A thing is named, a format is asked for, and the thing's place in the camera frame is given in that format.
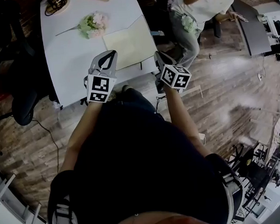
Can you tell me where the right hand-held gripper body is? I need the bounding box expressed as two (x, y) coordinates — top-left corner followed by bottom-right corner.
(153, 62), (194, 95)

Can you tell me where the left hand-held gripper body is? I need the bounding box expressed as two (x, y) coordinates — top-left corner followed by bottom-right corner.
(82, 65), (119, 105)

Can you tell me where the notebook with grey cover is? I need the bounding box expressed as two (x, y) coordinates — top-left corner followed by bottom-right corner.
(100, 13), (160, 73)

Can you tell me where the person's right forearm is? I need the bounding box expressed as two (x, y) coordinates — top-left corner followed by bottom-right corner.
(162, 85), (208, 161)

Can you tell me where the person's left forearm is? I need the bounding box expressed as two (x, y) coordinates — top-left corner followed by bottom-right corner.
(56, 100), (107, 173)

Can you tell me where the person's leg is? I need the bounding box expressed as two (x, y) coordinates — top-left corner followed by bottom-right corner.
(109, 83), (158, 117)

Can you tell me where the artificial pink green flower bouquet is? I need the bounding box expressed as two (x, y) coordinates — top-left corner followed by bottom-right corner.
(54, 10), (110, 42)

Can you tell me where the white flower bunch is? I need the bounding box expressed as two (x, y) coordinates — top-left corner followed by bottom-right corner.
(180, 14), (199, 34)

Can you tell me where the white power strip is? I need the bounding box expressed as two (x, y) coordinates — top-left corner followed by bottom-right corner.
(197, 132), (207, 146)

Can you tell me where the white globe desk lamp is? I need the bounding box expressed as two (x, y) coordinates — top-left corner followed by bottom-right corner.
(44, 0), (71, 17)

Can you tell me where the black office chair with jacket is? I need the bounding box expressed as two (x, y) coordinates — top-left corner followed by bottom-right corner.
(0, 0), (52, 128)

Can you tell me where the dark grey table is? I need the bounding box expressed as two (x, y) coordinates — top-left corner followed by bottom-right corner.
(231, 0), (272, 58)

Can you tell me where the person's dark shirt torso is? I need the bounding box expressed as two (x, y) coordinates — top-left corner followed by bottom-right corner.
(40, 81), (246, 224)

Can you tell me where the white shelf unit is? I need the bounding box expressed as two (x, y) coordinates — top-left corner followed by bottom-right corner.
(0, 170), (48, 224)

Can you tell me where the black floor cable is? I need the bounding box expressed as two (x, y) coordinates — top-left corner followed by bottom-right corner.
(31, 117), (62, 175)

